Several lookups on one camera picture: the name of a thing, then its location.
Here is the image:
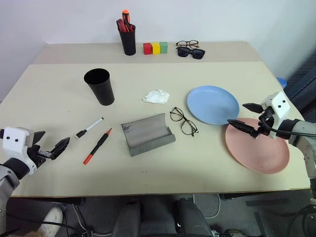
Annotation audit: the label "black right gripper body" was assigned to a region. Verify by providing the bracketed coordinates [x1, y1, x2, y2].
[253, 106, 276, 139]

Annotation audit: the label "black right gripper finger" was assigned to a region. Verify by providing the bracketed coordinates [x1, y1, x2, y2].
[242, 103, 264, 115]
[227, 118, 260, 138]

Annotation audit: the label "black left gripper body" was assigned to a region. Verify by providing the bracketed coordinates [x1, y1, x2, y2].
[26, 144, 56, 169]

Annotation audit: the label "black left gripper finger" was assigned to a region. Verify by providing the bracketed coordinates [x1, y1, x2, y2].
[33, 130, 46, 145]
[50, 137, 71, 161]

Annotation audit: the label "pink plate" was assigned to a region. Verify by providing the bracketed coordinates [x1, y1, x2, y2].
[225, 117, 290, 175]

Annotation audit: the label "white marker with black cap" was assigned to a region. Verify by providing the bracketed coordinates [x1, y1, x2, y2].
[75, 117, 105, 140]

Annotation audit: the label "red marker pen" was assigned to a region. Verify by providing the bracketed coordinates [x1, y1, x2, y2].
[82, 127, 113, 165]

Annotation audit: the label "blue plate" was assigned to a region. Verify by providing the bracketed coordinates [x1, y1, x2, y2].
[186, 85, 240, 125]

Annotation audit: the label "dark ribbed panel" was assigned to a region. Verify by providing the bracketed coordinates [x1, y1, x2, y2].
[283, 52, 316, 113]

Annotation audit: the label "thin framed tortoiseshell glasses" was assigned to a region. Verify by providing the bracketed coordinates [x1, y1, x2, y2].
[169, 106, 199, 137]

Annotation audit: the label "white shoe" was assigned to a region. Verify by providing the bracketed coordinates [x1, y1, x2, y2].
[39, 206, 64, 237]

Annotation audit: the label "empty black plastic cup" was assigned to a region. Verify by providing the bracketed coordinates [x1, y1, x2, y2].
[83, 68, 116, 107]

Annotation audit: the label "open grey glasses case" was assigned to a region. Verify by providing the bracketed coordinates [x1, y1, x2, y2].
[120, 113, 177, 158]

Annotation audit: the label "tortoiseshell glasses with folded arms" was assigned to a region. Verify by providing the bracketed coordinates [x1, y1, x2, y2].
[175, 39, 200, 50]

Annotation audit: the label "black sunglasses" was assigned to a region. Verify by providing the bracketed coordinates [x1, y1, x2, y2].
[177, 47, 206, 60]

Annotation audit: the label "crumpled white tissue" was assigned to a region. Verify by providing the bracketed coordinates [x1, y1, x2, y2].
[142, 88, 171, 105]

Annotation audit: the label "dark rounded robot leg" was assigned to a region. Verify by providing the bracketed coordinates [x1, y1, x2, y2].
[112, 198, 142, 237]
[174, 198, 214, 237]

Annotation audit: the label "black cup tool holder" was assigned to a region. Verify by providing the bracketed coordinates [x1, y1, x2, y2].
[116, 23, 137, 56]

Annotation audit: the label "orange capped black screwdriver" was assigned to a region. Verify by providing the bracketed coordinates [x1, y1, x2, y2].
[121, 9, 132, 32]

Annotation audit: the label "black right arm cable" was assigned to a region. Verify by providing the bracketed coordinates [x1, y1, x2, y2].
[261, 116, 316, 138]

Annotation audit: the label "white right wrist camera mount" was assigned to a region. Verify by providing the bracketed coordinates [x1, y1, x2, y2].
[261, 91, 290, 138]

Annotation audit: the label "black table frame bar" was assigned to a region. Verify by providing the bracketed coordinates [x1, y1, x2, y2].
[219, 190, 291, 201]
[11, 197, 86, 206]

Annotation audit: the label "white floor cable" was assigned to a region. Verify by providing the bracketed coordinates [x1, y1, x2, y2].
[192, 193, 221, 219]

